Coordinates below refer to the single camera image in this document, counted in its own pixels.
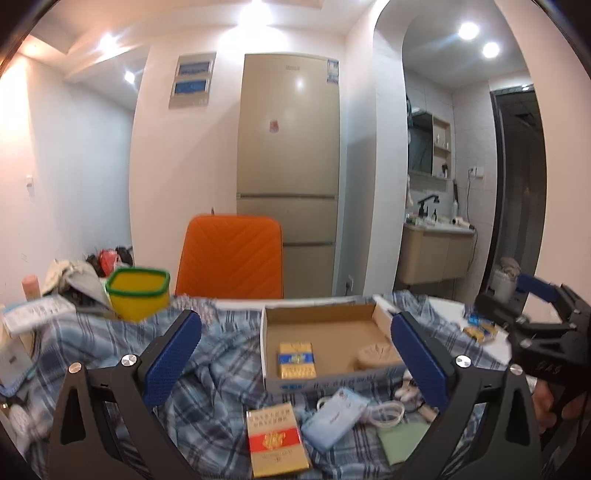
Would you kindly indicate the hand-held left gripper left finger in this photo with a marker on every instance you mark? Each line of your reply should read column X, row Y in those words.
column 171, row 355

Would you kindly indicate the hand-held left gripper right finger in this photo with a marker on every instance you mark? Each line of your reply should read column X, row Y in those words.
column 420, row 360

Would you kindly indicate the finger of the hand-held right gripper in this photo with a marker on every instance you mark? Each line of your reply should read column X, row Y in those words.
column 496, row 309
column 535, row 285

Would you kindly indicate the green pad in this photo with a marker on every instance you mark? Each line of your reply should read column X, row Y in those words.
column 404, row 443

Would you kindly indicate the light blue tissue pack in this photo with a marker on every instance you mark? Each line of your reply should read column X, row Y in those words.
column 334, row 417

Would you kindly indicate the cardboard box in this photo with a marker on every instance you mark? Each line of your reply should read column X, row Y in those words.
column 318, row 337

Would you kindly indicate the red and gold cigarette pack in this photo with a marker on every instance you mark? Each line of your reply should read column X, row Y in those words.
column 274, row 441

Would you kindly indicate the person's right hand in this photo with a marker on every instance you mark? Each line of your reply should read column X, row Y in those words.
column 549, row 408

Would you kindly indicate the light blue cigarette pack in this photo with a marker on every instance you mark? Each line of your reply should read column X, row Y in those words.
column 473, row 319

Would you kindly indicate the gold and black cigarette pack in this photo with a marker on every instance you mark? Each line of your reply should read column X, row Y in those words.
column 480, row 333

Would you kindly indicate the white trash bin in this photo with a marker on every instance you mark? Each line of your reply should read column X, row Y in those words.
column 505, row 281

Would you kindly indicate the round beige slotted case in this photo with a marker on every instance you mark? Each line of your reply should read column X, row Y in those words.
column 376, row 356

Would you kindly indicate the blue plaid shirt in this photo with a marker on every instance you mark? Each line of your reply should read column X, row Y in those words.
column 221, row 369

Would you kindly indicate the yellow container green rim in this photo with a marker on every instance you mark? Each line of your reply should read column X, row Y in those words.
column 138, row 300

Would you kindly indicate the bathroom vanity cabinet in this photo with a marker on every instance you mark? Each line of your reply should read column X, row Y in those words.
column 436, row 254

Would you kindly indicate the dark door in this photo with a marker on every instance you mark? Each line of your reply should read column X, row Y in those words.
column 519, row 184

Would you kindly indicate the red plastic bag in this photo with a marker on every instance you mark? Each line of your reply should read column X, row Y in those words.
column 109, row 261

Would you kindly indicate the orange quilted chair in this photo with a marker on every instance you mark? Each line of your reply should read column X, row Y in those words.
column 231, row 258

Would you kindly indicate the gold and blue cigarette pack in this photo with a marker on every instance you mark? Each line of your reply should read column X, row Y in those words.
column 297, row 360

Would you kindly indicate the pile of clothes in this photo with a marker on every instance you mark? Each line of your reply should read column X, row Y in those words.
column 74, row 279

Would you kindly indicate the black faucet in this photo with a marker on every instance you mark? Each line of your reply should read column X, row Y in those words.
column 427, row 205

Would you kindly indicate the white printed packet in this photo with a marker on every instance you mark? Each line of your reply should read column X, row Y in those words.
column 37, row 314

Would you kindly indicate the bathroom mirror cabinet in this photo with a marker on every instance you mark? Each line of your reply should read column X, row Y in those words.
column 429, row 145

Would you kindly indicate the beige refrigerator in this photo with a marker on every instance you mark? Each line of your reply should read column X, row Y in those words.
column 288, row 161

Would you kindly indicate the wall socket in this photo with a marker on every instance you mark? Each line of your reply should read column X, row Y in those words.
column 475, row 172

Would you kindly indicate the wall electrical panel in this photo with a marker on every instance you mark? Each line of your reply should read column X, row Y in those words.
column 193, row 78

